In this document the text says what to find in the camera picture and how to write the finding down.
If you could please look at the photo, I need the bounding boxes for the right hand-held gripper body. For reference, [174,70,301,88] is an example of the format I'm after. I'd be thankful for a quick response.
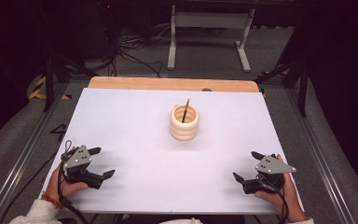
[241,154,297,196]

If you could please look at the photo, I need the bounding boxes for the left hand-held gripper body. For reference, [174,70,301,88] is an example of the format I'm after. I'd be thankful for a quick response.
[61,144,105,190]

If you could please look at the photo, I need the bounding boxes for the cream ribbed brush holder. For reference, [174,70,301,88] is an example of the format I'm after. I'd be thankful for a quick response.
[169,105,200,142]

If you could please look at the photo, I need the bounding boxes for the dark green pencil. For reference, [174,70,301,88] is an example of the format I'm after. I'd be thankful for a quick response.
[181,98,191,124]

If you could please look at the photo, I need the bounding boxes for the person's left hand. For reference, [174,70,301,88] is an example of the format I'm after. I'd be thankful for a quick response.
[44,147,90,205]

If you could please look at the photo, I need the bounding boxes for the person's right hand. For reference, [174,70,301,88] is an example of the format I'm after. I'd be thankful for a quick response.
[255,154,309,223]

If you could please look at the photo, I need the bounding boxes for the white table board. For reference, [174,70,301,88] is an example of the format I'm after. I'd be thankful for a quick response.
[40,87,306,216]

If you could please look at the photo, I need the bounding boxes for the person's white top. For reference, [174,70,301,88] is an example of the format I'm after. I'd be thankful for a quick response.
[158,217,203,224]

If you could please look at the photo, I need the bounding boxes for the black stand legs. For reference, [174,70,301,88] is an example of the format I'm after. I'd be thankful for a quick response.
[41,50,99,114]
[254,55,310,118]

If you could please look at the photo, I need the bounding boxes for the wooden table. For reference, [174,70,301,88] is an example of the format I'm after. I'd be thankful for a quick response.
[88,76,260,93]

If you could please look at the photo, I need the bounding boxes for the dark curtain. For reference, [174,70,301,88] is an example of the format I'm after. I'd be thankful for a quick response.
[287,0,358,203]
[0,0,102,153]

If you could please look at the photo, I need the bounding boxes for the white metal stand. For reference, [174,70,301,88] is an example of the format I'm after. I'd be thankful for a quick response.
[167,4,256,74]

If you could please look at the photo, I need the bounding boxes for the left hand-held gripper cable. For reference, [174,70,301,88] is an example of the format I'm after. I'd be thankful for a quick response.
[56,139,91,224]

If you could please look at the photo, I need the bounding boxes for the hand-held gripper cable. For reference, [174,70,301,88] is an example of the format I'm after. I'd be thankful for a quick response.
[56,139,91,224]
[258,174,291,224]

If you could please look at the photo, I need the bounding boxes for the right hand-held gripper cable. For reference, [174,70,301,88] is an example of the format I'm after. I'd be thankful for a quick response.
[258,174,291,224]

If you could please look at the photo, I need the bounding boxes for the red bead bracelet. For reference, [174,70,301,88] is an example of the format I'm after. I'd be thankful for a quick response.
[41,191,63,210]

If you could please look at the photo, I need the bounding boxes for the metal floor rail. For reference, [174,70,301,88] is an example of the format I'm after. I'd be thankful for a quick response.
[283,87,358,224]
[0,82,71,224]

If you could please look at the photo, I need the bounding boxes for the thin black floor cable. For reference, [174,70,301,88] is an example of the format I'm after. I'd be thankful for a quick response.
[0,150,59,224]

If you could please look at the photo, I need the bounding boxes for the bundle of black floor cables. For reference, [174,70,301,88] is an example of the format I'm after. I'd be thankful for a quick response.
[97,3,171,78]

